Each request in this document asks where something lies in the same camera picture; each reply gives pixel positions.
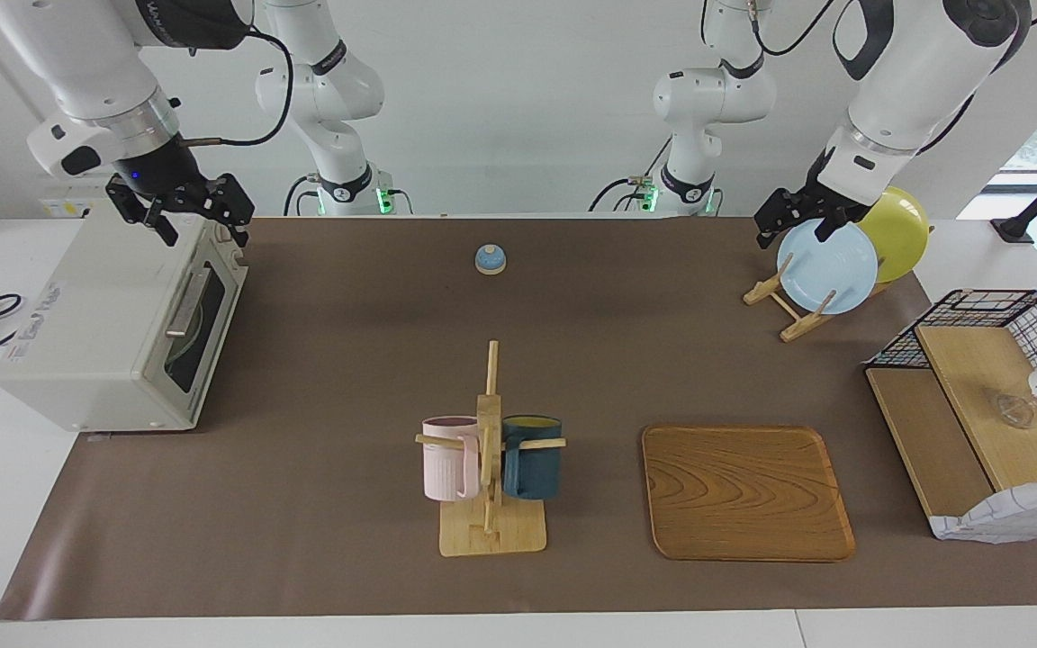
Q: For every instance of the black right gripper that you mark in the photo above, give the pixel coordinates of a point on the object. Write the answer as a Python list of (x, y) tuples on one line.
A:
[(167, 175)]

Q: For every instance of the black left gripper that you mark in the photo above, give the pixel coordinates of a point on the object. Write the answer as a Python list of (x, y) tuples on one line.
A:
[(834, 191)]

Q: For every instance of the glass oven door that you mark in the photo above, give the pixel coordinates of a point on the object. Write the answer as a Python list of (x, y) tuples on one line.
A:
[(221, 297)]

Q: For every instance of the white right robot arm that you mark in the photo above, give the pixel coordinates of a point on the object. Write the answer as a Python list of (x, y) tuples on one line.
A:
[(77, 63)]

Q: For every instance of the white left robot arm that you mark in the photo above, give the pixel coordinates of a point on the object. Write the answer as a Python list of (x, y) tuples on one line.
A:
[(906, 81)]

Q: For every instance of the white toaster oven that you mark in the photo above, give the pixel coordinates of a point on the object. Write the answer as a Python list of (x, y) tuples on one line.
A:
[(86, 315)]

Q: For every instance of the light blue plate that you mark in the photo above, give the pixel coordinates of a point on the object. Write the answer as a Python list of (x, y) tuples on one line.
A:
[(829, 270)]

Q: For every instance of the yellow plate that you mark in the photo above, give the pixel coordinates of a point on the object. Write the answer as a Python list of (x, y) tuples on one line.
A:
[(901, 229)]

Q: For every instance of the wooden plate rack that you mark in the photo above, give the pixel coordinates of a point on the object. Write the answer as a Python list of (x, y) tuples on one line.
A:
[(802, 326)]

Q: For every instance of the wooden tray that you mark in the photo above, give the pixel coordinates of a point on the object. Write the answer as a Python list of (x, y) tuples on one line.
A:
[(743, 490)]

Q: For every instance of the small clear glass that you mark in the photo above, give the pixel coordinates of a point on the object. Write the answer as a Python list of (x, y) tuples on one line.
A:
[(1016, 411)]

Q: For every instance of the blue call bell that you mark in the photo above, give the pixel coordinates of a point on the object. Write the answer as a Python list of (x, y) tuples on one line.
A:
[(490, 260)]

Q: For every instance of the brown table mat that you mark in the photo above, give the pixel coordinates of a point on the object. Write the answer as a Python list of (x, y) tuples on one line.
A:
[(302, 504)]

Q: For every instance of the white checked cloth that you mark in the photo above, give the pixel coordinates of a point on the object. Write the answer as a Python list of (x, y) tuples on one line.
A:
[(1014, 517)]

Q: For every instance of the pink mug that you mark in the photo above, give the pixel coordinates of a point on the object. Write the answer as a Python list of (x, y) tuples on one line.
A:
[(446, 468)]

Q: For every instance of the dark blue mug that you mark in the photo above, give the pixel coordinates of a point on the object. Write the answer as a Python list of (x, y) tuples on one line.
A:
[(532, 472)]

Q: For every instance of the wooden mug tree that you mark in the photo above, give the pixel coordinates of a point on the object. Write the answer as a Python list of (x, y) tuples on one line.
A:
[(489, 533)]

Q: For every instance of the white wall socket box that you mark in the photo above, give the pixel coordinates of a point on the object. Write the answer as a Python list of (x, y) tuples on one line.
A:
[(64, 208)]

